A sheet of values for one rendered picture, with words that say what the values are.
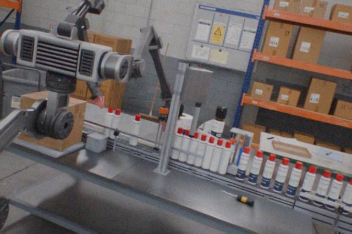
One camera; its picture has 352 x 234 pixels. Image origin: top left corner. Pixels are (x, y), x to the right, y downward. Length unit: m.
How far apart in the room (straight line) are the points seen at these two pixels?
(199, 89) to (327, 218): 1.00
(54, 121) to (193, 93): 0.78
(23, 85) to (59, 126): 2.76
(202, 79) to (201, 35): 4.42
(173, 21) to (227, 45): 1.11
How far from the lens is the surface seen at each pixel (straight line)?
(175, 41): 6.64
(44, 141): 2.22
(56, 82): 1.63
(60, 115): 1.67
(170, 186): 1.98
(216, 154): 2.14
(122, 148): 2.34
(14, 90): 4.45
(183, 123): 2.72
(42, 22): 7.85
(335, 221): 2.13
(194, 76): 1.97
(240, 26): 6.34
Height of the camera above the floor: 1.65
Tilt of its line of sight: 13 degrees down
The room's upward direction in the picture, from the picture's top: 12 degrees clockwise
